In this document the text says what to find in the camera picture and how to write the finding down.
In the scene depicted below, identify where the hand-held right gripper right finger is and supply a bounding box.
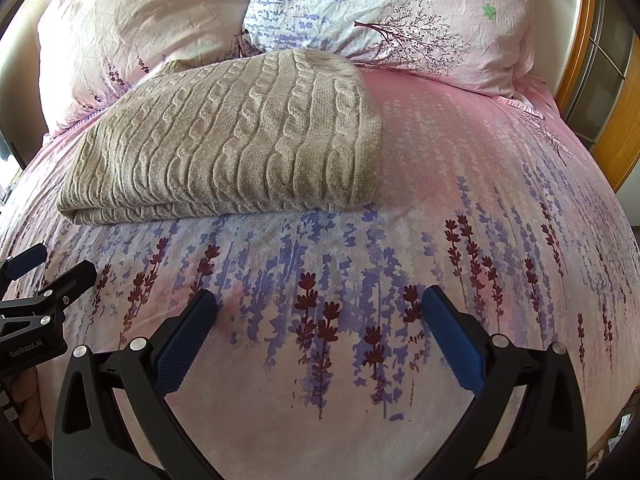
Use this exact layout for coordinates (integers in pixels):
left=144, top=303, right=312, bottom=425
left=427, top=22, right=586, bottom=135
left=421, top=285, right=587, bottom=480

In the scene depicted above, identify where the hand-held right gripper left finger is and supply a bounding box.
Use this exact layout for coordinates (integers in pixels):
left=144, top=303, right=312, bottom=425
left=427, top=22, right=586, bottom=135
left=52, top=290, right=223, bottom=480

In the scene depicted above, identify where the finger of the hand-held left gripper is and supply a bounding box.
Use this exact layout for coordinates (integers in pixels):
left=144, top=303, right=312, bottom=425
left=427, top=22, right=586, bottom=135
left=0, top=243, right=47, bottom=281
left=0, top=260, right=97, bottom=328

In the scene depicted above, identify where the beige cable-knit sweater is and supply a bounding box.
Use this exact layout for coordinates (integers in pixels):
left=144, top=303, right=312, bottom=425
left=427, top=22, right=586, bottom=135
left=56, top=50, right=383, bottom=226

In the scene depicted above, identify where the pink floral bed sheet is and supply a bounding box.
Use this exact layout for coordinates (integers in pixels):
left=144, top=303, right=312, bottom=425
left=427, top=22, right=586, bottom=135
left=0, top=60, right=636, bottom=480

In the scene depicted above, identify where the wooden framed glass door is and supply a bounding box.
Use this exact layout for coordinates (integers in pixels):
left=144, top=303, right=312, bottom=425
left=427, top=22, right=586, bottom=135
left=555, top=0, right=640, bottom=191

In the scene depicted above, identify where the pink floral pillow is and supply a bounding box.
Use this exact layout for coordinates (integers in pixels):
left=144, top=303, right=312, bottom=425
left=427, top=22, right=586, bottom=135
left=37, top=0, right=263, bottom=136

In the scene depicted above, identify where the white tree print pillow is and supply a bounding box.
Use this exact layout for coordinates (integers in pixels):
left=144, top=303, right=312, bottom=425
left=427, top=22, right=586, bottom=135
left=242, top=0, right=543, bottom=101

